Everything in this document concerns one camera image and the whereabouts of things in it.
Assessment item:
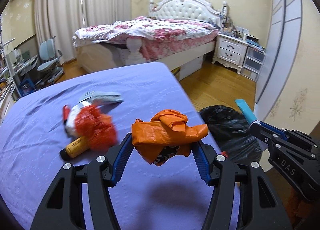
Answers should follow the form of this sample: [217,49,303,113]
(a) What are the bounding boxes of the white tissue wad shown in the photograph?
[65,101,91,138]

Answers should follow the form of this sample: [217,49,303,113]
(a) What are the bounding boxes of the red-orange plastic bag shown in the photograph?
[75,105,117,151]

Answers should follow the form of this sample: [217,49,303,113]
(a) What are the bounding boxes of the orange snack wrapper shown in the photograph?
[132,110,209,166]

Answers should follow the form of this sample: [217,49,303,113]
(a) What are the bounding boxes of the red small bottle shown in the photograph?
[62,105,71,125]

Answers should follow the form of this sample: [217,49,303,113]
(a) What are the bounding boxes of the grey-white foil pouch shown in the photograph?
[79,92,124,106]

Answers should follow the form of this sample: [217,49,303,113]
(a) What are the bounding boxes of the orange foam fruit net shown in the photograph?
[221,151,228,158]

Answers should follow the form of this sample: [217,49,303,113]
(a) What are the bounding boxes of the black-lined trash bin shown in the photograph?
[199,105,263,165]

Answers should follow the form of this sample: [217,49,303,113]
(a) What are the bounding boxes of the plastic drawer unit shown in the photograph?
[241,46,265,82]

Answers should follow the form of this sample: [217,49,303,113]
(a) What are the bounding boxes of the white nightstand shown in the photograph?
[212,32,248,75]

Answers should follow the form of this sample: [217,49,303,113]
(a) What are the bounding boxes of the white storage box under bed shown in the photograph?
[178,56,203,81]

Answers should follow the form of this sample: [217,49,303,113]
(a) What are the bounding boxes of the cardboard box under bed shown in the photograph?
[171,67,181,81]

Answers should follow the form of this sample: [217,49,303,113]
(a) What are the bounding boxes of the white bookshelf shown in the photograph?
[1,43,14,117]

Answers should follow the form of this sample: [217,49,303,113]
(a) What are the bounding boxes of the sliding wardrobe door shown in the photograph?
[254,0,302,120]

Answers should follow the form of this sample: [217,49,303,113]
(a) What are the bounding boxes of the white bed with headboard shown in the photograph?
[73,0,228,73]

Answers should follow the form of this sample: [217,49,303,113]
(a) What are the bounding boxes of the light blue desk chair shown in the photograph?
[36,36,64,89]

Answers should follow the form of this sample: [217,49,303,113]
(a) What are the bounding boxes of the floral pink quilt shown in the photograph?
[73,16,220,62]

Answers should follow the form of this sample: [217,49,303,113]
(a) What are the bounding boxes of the study desk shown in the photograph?
[5,51,39,98]

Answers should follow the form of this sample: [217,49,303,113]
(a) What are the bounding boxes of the beige curtains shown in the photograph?
[35,0,131,64]

